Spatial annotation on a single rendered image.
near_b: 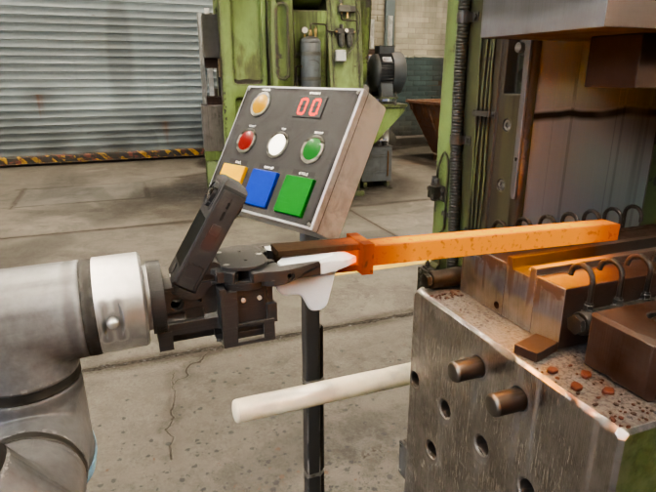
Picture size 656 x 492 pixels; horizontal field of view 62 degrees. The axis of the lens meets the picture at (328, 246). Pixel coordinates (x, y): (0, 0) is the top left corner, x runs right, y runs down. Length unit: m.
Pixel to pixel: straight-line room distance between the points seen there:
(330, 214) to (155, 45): 7.59
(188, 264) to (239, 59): 5.00
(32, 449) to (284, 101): 0.84
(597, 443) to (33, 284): 0.54
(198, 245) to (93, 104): 7.98
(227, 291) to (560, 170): 0.64
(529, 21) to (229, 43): 4.82
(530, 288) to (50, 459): 0.54
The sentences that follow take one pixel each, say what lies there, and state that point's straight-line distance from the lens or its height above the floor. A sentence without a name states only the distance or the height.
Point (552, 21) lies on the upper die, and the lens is 0.69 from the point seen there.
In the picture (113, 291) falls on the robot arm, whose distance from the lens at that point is 0.51.
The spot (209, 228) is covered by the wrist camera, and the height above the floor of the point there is 1.09.
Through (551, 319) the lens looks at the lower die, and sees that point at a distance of 0.71.
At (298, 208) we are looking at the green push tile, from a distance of 1.00.
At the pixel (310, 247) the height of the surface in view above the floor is 1.06.
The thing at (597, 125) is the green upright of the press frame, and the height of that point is 1.14.
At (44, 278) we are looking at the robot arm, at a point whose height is 1.06.
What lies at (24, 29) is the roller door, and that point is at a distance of 8.52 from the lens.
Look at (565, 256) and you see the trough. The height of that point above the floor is 0.99.
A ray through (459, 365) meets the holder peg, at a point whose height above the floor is 0.88.
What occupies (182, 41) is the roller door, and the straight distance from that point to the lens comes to 8.53.
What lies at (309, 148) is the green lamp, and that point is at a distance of 1.04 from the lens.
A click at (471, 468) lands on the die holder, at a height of 0.72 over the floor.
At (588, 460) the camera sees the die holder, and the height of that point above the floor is 0.86.
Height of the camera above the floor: 1.23
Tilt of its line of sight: 18 degrees down
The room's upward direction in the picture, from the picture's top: straight up
